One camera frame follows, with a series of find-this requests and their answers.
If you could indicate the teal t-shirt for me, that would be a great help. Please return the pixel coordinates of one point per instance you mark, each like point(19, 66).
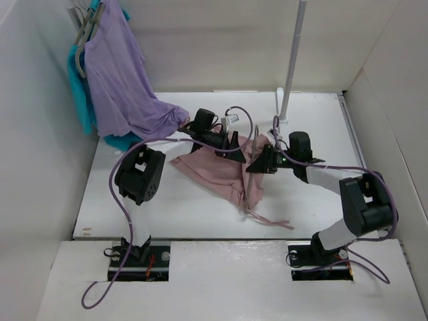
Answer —
point(83, 103)

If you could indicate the purple t-shirt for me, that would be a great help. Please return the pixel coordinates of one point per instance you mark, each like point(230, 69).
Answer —
point(121, 93)

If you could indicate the grey hanger with purple shirt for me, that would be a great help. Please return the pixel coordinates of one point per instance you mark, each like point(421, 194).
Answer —
point(92, 18)

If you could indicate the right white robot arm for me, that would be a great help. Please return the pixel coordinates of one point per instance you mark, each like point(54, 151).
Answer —
point(366, 202)

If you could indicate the white garment rack pole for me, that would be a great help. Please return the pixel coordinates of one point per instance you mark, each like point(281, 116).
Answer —
point(283, 94)

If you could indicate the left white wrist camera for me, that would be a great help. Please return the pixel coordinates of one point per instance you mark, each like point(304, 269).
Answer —
point(228, 120)

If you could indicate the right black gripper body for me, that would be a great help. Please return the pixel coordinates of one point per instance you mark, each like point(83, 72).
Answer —
point(277, 160)

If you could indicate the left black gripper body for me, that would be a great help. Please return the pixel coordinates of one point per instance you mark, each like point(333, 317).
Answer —
point(219, 138)

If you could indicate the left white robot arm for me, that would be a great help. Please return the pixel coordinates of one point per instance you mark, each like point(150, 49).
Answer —
point(137, 174)

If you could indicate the aluminium side rail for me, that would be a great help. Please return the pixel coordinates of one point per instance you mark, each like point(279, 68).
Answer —
point(353, 137)

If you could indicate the pink trousers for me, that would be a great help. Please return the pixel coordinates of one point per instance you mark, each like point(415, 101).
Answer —
point(229, 179)

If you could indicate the grey hanger with teal shirt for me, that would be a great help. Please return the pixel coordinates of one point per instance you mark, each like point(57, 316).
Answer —
point(78, 54)

